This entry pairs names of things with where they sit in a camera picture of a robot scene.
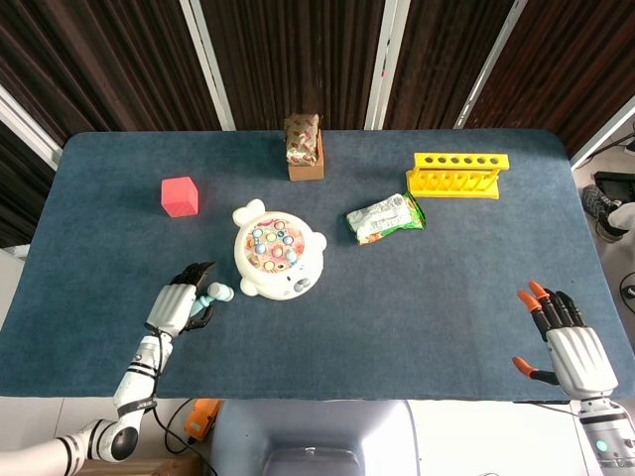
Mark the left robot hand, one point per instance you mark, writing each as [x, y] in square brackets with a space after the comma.
[171, 307]

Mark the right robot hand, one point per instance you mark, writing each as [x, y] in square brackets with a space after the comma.
[578, 359]

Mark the light blue toy hammer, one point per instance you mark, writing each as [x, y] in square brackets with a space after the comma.
[218, 293]

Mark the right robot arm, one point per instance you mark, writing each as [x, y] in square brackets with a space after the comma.
[605, 436]

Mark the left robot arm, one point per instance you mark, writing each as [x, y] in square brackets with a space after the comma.
[126, 401]

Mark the white whack-a-mole toy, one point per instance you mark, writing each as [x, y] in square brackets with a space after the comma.
[275, 255]

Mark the red cube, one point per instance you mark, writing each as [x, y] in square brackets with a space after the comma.
[179, 197]

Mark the orange device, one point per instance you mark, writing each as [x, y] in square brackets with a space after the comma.
[201, 419]

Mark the grey sneaker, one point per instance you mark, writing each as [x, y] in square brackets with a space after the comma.
[597, 210]

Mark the blue table mat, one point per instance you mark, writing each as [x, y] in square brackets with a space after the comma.
[317, 238]

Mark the black floor device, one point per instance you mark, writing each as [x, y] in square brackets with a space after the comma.
[615, 181]

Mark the grey robot torso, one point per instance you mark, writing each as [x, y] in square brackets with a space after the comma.
[312, 439]

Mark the brown cardboard box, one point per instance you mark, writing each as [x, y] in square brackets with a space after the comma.
[310, 166]

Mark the yellow test tube rack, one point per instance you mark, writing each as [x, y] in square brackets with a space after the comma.
[456, 176]

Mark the green snack bag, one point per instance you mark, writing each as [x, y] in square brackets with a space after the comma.
[387, 219]

